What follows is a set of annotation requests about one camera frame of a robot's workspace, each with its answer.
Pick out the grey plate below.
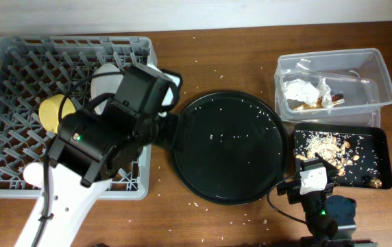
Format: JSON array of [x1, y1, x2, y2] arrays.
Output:
[[90, 63, 123, 99]]

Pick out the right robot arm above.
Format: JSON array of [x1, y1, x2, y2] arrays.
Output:
[[286, 155, 378, 247]]

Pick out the food scraps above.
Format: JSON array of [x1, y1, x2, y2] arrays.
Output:
[[294, 130, 384, 189]]

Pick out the yellow bowl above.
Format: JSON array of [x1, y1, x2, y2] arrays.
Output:
[[38, 94, 64, 134]]

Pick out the white napkin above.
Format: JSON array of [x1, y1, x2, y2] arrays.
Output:
[[284, 78, 334, 110]]

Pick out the round black tray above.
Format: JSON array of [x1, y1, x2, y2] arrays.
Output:
[[171, 91, 289, 205]]

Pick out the pink cup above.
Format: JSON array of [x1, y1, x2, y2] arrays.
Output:
[[23, 162, 44, 189]]

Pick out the clear plastic bin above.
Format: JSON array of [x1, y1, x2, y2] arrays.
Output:
[[274, 48, 392, 127]]

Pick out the gold snack wrapper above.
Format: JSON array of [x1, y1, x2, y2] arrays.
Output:
[[294, 94, 345, 111]]

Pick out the grey dishwasher rack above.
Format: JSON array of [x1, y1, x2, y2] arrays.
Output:
[[0, 36, 158, 199]]

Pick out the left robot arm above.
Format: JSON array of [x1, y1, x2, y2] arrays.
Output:
[[16, 64, 183, 246]]

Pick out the black rectangular tray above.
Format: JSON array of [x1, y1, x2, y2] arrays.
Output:
[[293, 123, 392, 189]]

